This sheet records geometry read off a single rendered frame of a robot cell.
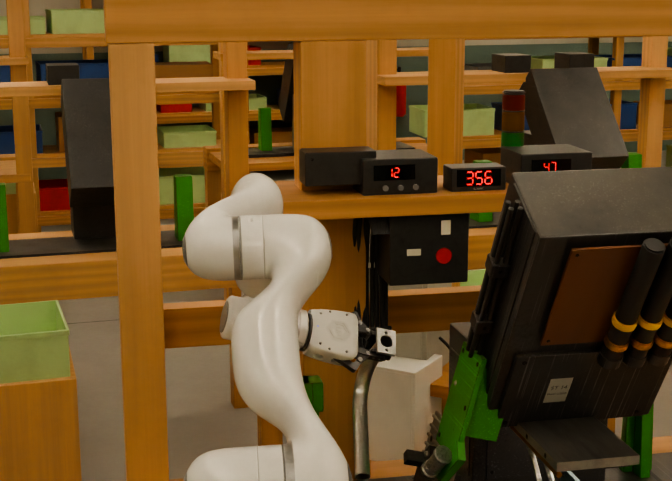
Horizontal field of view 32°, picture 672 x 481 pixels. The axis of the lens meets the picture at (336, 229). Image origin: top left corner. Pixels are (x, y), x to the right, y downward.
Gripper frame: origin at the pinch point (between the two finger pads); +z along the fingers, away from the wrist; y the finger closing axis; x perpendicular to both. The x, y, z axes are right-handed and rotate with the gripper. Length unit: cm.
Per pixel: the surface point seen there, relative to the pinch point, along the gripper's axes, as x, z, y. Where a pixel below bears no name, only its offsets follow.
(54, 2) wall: 673, -57, 723
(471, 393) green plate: -9.1, 15.3, -11.8
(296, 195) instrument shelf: -3.7, -19.2, 29.4
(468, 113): 464, 275, 516
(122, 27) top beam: -16, -60, 51
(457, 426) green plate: -2.2, 15.4, -15.6
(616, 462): -20, 38, -27
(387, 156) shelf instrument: -13.2, -2.8, 37.3
